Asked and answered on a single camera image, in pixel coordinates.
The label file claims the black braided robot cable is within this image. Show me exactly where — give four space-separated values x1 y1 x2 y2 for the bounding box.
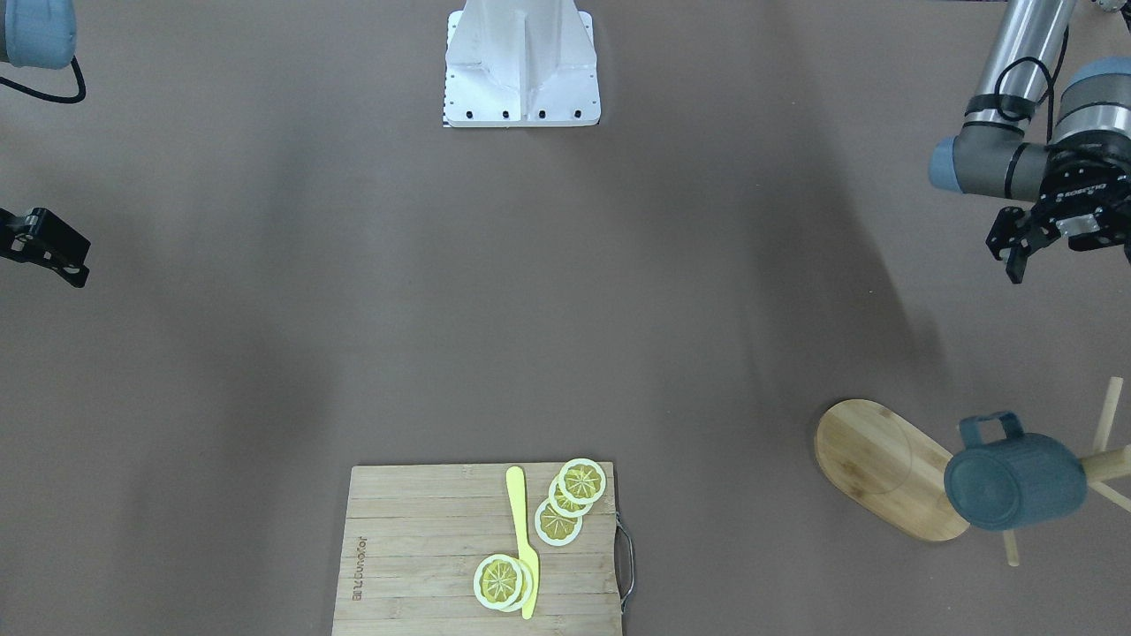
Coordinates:
0 55 87 105

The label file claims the lemon slice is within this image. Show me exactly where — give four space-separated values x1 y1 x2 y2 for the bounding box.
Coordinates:
473 553 521 611
535 499 582 547
556 458 608 506
549 478 594 519

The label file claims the dark teal yellow-lined cup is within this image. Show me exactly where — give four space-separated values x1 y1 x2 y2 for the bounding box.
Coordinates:
944 411 1088 532

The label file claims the lemon slice front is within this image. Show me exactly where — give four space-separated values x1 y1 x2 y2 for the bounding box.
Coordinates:
473 553 521 611

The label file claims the lemon slice top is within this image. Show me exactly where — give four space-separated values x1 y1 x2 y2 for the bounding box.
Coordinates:
556 458 608 506

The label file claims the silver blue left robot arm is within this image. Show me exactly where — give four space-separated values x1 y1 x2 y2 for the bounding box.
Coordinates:
929 1 1130 284

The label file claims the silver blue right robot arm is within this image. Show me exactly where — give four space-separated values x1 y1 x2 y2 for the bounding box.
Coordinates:
1 1 90 289

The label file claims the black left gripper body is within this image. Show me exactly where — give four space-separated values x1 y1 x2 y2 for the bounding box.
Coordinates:
1029 132 1130 257

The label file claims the lemon slice middle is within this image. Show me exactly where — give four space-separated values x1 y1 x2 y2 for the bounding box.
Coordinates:
549 478 594 519

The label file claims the lemon slice under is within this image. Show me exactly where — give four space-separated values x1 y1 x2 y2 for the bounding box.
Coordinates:
500 560 537 613

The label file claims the bamboo cutting board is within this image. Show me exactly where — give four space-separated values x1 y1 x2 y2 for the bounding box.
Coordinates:
331 459 634 635

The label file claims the wooden cup storage rack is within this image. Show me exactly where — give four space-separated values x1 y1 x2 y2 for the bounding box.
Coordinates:
815 377 1130 566

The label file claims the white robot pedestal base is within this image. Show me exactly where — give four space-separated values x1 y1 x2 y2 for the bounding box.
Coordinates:
442 1 602 128

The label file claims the yellow plastic knife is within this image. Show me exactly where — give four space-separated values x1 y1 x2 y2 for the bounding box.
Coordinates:
506 466 541 620

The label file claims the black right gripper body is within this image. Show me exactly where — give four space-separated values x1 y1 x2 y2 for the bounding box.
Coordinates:
1 207 90 287

